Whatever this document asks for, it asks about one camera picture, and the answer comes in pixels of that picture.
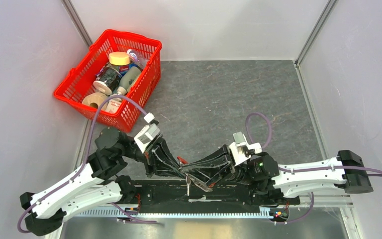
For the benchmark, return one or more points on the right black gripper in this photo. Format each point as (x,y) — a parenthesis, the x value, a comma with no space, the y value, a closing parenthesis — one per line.
(221,157)

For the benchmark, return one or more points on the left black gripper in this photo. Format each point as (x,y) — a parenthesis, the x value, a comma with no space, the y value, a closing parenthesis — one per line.
(155,165)

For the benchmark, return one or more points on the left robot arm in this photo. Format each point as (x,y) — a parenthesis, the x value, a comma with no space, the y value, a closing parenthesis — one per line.
(98,180)

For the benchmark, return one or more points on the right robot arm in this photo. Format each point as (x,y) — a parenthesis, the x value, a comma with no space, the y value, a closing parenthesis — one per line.
(248,165)

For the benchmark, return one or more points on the white red small bottle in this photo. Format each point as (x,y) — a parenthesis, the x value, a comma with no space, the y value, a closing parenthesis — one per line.
(113,105)

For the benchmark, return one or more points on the grey green bottle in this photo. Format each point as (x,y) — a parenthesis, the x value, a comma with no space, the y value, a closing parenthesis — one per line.
(127,80)

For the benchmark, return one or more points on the tape roll beige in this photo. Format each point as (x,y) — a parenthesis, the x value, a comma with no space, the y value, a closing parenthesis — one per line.
(94,100)

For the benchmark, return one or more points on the dark jar with beige lid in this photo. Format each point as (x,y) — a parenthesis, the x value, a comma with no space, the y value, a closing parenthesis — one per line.
(107,80)

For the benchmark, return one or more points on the red plastic basket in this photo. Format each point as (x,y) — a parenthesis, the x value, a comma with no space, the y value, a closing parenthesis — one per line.
(144,53)

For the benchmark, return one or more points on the jar with yellow lid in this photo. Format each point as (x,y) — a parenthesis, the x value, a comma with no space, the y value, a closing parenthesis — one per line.
(119,58)

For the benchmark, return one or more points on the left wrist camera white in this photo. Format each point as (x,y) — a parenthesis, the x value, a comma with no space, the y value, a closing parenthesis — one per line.
(148,133)

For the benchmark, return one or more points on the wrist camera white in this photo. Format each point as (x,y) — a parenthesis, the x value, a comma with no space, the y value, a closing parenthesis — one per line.
(148,133)
(241,150)

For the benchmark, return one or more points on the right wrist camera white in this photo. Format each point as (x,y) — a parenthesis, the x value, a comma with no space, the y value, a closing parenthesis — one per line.
(241,150)

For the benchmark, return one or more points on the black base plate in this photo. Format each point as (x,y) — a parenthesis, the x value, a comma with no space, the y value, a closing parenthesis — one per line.
(170,197)

